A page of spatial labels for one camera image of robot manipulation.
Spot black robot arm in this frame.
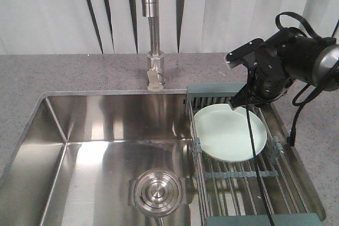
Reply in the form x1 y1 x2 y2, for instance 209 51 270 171
225 27 338 109

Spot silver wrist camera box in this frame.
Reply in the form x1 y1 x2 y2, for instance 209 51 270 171
225 38 264 69

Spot long black camera cable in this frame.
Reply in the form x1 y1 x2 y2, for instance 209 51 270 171
245 67 276 226

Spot white pleated curtain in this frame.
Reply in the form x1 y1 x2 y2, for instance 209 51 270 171
1 0 338 55

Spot round steel sink drain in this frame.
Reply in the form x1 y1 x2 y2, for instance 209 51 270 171
128 168 195 218

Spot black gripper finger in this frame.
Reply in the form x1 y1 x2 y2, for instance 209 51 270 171
228 84 254 110

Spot light green round plate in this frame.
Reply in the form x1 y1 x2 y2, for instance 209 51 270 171
194 104 267 162

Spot steel kitchen faucet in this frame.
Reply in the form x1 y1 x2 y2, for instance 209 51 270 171
141 0 165 92

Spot grey-blue sink dry rack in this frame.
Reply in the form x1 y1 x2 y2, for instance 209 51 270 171
185 83 322 226

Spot stainless steel sink basin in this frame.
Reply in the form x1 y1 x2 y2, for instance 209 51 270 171
0 89 326 226

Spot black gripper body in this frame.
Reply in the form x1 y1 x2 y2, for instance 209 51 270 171
246 39 293 104

